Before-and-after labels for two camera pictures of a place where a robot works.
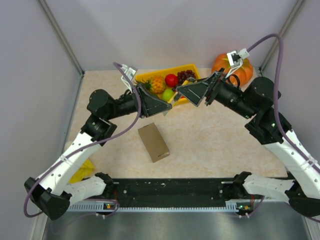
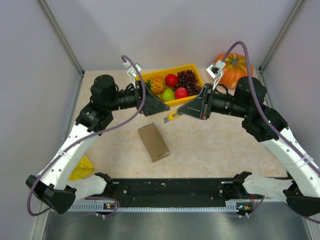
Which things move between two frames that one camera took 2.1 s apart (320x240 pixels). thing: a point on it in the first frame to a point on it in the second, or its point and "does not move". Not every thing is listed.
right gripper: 212,88 to 207,101
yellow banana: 84,171 does not move
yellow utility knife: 177,96 to 171,115
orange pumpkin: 245,72 does not move
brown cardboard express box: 153,142 does not move
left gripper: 140,101 does not move
